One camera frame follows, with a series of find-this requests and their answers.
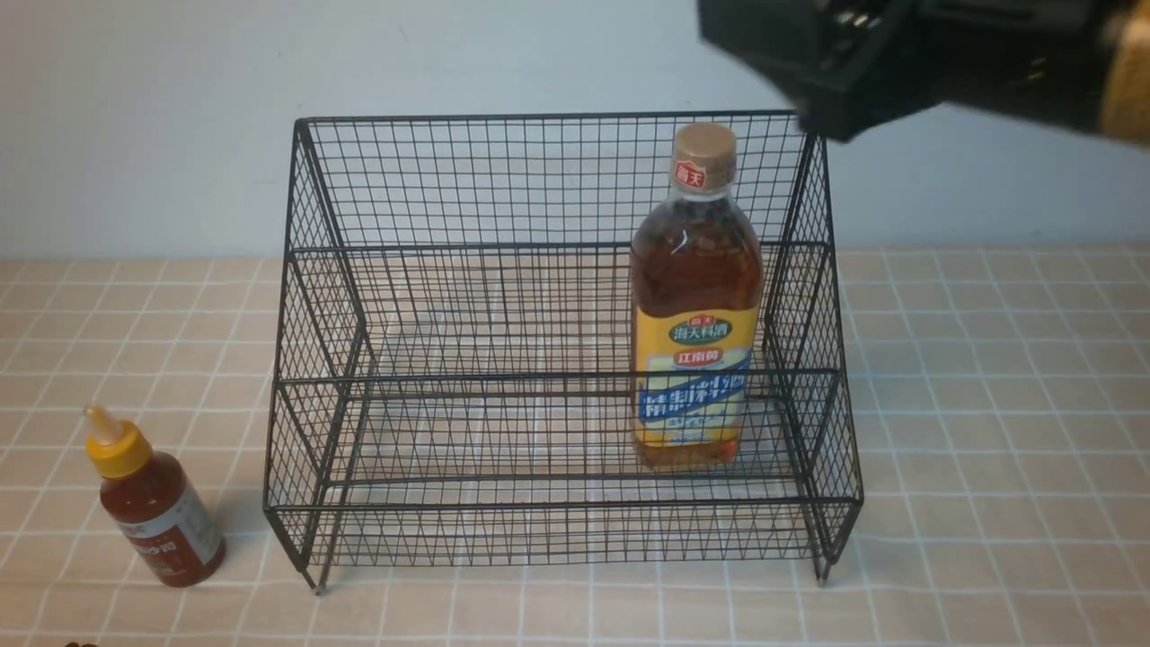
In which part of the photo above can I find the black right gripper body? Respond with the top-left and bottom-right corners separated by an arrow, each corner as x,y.
697,1 -> 1149,145

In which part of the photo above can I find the large cooking wine bottle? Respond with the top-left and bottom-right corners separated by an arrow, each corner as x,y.
630,122 -> 764,471

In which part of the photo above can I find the small red sauce bottle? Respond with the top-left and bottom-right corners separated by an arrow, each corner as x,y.
84,403 -> 227,587

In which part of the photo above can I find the checkered beige tablecloth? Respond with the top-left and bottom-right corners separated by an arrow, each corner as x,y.
1,245 -> 1147,646

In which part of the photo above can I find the black wire mesh shelf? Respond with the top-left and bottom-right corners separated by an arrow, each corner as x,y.
263,110 -> 865,593

